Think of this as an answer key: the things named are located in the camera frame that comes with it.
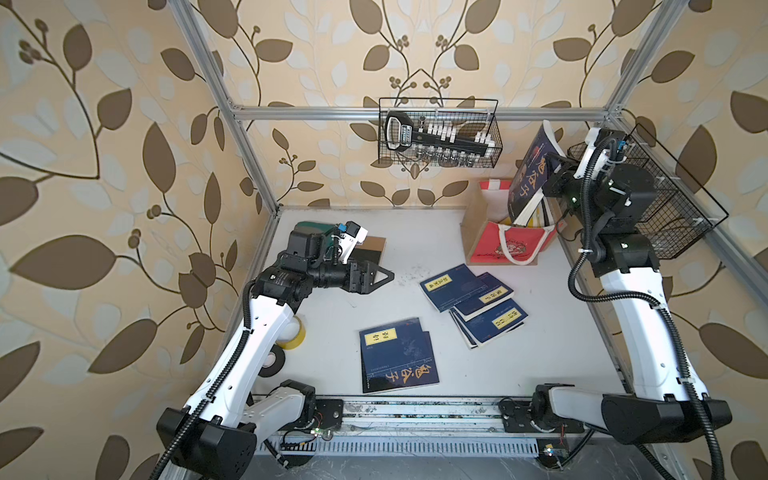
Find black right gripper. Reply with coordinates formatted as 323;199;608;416
544;152;609;236

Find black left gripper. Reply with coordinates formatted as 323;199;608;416
304;252;391;297

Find brown and black book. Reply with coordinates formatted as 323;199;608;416
350;236;386;264

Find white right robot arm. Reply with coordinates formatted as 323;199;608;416
529;158;732;479

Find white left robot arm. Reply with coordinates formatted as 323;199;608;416
150;221;394;479

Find red and burlap canvas bag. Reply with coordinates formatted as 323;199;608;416
460;179;555;266

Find navy book yellow label front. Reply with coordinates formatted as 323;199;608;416
358;318;426;393

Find dark book large white characters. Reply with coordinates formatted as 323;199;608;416
360;332;440;394

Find green plastic tool case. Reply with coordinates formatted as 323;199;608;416
293;221;336;235

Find yellow tape roll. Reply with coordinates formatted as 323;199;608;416
277;316;306;350

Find navy book with yellow label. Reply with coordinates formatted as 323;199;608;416
450;272;515;322

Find black tape roll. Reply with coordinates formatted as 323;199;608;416
258;344;286;378

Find socket wrench set in basket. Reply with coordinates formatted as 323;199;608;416
381;111;502;158

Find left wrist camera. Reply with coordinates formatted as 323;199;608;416
331;221;368;264

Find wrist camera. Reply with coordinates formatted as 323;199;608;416
331;221;368;264
574;127;626;180

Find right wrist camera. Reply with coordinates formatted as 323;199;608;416
574;127;626;180

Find black wire basket right wall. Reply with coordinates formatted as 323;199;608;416
567;124;729;260

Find black wire basket wall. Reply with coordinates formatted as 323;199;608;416
567;124;729;260
378;96;503;170

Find black wire basket back wall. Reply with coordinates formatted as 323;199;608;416
378;96;503;170

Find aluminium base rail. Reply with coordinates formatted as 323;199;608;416
239;392;676;460

